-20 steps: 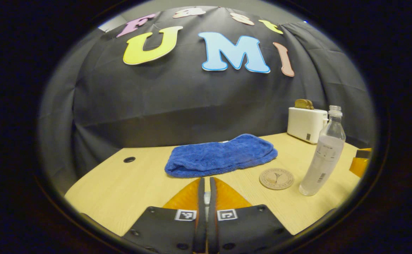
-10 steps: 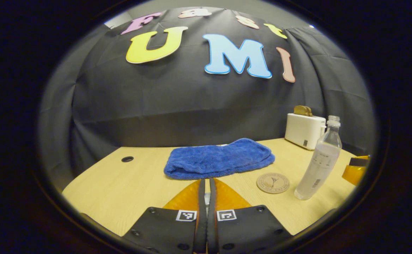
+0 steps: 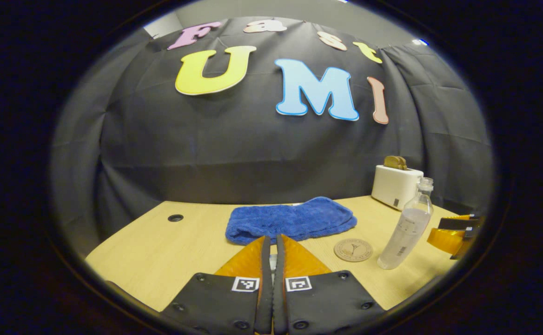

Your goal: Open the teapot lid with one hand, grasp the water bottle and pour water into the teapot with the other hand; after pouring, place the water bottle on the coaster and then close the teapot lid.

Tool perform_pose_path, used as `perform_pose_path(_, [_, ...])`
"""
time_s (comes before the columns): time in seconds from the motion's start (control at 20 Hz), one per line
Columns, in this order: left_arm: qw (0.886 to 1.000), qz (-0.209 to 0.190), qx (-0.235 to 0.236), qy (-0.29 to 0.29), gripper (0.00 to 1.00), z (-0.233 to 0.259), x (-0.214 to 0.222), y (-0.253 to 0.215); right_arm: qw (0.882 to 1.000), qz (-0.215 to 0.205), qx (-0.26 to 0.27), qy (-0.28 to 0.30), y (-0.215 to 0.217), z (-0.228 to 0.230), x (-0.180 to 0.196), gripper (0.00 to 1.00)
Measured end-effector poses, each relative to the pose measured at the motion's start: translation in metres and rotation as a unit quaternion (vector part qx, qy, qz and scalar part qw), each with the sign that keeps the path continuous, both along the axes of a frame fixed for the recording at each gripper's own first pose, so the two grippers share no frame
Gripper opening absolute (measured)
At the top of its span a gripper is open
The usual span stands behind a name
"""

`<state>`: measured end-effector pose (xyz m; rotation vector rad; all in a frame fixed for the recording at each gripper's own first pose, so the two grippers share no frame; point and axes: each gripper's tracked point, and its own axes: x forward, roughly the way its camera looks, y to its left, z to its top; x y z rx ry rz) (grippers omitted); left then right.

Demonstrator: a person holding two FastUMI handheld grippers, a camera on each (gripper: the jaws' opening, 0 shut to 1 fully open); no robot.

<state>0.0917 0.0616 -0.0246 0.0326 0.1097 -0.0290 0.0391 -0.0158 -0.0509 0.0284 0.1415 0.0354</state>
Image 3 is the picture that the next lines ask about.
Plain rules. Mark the white toaster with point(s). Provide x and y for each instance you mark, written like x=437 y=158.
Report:
x=394 y=186

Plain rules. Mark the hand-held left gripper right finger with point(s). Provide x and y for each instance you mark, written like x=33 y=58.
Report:
x=278 y=302

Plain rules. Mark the round brown coaster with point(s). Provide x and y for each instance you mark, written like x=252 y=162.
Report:
x=353 y=250

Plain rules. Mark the blue towel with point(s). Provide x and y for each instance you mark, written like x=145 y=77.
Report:
x=290 y=221

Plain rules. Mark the clear plastic water bottle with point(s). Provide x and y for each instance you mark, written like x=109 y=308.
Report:
x=406 y=228

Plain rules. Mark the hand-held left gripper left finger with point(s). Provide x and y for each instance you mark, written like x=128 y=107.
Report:
x=266 y=298

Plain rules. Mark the black backdrop cloth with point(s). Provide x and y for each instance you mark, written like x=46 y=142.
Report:
x=253 y=153

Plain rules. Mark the white teacup lid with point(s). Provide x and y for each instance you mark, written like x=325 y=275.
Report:
x=273 y=261

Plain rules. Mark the brown toast slice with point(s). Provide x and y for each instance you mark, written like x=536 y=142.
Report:
x=394 y=162
x=405 y=165

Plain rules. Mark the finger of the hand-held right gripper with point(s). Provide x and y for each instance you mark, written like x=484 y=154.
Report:
x=446 y=238
x=460 y=222

